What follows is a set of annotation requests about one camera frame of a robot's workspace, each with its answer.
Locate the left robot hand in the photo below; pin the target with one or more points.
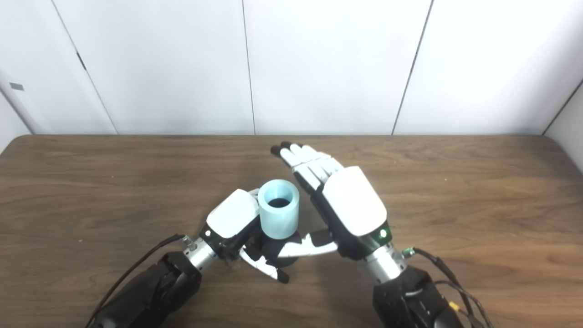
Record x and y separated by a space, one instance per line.
232 214

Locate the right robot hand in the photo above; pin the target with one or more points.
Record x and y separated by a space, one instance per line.
355 200

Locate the black flared nozzle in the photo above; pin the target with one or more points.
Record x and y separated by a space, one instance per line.
291 260

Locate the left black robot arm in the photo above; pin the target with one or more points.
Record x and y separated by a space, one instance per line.
145 294

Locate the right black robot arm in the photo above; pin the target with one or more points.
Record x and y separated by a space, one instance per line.
405 291

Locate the black wall panel hinge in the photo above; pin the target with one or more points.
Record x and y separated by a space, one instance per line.
81 60

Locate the grey wall label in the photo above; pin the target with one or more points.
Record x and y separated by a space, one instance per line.
17 86

